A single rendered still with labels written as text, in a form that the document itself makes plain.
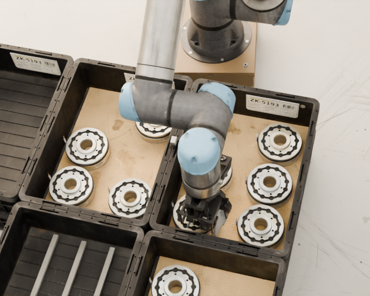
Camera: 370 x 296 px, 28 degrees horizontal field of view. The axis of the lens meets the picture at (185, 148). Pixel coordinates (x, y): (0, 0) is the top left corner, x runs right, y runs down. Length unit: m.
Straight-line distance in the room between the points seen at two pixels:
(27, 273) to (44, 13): 0.88
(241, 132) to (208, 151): 0.47
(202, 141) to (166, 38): 0.22
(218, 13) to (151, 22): 0.43
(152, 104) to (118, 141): 0.39
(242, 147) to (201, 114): 0.39
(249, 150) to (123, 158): 0.30
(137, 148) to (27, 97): 0.33
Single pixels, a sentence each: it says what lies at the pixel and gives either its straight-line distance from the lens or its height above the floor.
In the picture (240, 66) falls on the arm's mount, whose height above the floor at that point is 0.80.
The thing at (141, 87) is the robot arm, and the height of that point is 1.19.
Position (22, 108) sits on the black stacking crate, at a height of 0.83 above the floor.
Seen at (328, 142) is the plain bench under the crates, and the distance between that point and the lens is 1.92.
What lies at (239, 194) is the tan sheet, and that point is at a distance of 1.69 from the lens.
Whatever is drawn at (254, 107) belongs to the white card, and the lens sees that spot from 1.76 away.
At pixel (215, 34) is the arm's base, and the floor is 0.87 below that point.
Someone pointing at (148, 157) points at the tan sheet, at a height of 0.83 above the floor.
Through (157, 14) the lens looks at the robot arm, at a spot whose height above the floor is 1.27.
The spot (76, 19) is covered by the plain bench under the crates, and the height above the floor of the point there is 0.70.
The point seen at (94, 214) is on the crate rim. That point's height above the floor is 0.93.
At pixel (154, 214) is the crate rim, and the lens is 1.57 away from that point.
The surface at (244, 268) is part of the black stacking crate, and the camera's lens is 1.59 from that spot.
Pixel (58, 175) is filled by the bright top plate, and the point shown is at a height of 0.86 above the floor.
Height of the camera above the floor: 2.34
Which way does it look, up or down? 59 degrees down
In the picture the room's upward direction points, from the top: 8 degrees counter-clockwise
